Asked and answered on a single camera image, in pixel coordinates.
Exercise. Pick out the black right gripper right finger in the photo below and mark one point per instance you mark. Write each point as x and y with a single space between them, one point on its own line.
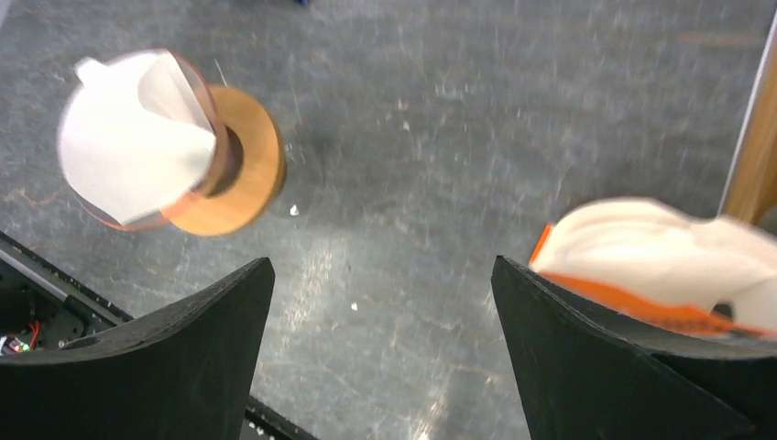
584 371

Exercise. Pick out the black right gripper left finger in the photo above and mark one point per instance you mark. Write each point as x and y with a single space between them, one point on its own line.
181 372

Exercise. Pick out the orange coffee filter box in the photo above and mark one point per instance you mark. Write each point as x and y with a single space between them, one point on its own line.
640 257

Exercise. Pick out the white paper coffee filter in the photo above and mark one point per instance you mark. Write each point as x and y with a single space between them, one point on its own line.
133 139

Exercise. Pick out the clear pink glass dripper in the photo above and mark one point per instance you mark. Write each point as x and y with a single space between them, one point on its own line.
200 158

